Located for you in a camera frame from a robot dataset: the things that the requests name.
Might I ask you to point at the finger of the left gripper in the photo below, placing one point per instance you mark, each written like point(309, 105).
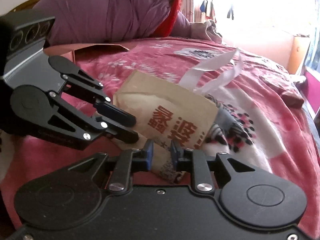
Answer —
point(114, 113)
point(122, 133)

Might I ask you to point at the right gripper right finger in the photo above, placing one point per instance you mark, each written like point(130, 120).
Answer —
point(195, 163)

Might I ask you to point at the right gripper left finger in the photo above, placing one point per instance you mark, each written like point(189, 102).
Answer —
point(129, 162)

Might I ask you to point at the beige printed shopping bag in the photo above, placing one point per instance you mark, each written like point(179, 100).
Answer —
point(186, 111)

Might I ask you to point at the pink cardboard box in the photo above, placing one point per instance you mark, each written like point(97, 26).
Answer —
point(75, 52)

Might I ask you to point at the red floral blanket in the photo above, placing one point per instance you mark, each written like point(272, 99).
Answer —
point(277, 134)

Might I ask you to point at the purple folded duvet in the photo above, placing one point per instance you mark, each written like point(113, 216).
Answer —
point(105, 21)

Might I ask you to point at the orange wooden cabinet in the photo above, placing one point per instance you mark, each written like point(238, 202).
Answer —
point(299, 48)

